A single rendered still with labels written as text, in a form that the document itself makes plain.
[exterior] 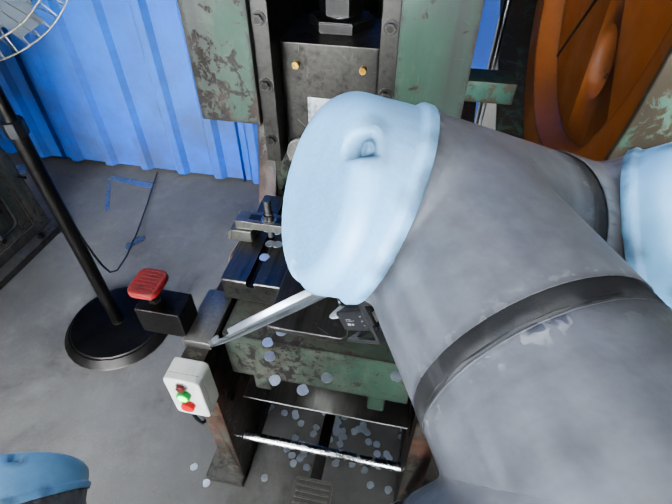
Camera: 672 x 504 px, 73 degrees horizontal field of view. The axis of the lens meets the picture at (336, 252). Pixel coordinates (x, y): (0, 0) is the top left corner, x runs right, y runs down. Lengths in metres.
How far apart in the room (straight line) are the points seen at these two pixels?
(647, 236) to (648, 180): 0.02
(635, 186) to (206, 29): 0.60
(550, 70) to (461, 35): 0.35
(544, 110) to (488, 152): 0.73
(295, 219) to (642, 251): 0.13
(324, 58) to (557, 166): 0.56
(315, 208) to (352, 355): 0.77
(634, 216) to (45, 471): 0.40
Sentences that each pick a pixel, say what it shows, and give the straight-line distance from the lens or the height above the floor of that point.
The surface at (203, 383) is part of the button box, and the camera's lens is 0.96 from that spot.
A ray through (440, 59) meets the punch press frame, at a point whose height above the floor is 1.18.
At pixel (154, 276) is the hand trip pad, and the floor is 0.76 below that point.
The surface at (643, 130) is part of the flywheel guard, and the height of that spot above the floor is 1.24.
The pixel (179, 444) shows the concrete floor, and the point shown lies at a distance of 1.61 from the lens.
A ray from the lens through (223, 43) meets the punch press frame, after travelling 0.71.
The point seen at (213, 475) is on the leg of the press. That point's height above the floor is 0.03.
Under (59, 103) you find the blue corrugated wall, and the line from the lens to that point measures 2.79.
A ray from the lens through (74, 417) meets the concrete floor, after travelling 1.78.
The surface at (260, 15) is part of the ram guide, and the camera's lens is 0.68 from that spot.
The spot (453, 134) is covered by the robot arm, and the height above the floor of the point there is 1.33.
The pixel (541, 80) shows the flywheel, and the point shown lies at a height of 1.06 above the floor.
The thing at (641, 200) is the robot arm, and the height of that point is 1.30.
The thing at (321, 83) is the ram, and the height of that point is 1.11.
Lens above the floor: 1.41
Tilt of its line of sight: 44 degrees down
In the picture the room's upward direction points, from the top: straight up
